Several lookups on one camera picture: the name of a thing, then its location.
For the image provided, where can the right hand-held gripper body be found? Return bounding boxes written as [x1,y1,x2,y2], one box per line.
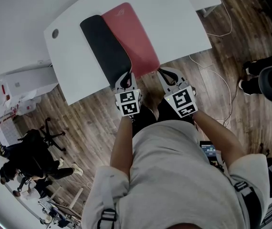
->
[163,81,198,119]

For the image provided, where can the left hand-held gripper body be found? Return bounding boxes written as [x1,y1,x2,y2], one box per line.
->
[114,87,143,117]

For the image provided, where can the red and black desk mat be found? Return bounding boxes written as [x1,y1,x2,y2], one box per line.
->
[79,2,161,90]

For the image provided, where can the person's right forearm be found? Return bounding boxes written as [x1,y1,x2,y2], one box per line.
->
[193,110,245,174]

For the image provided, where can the person's left forearm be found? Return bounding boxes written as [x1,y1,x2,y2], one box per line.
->
[109,114,134,176]

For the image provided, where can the person's black trousers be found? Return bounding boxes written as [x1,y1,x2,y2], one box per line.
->
[131,99,195,140]

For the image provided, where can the black device with screen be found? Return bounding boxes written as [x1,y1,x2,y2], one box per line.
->
[199,140,224,169]

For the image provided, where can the person's grey shirt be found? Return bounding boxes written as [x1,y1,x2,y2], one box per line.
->
[81,120,270,229]

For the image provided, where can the wooden legged desk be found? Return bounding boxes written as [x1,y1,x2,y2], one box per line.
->
[37,186,84,229]

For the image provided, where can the white floor cable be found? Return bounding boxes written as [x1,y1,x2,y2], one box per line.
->
[188,0,233,127]

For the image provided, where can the grey harness strap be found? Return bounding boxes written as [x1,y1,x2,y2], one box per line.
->
[232,180,263,229]
[97,175,117,229]

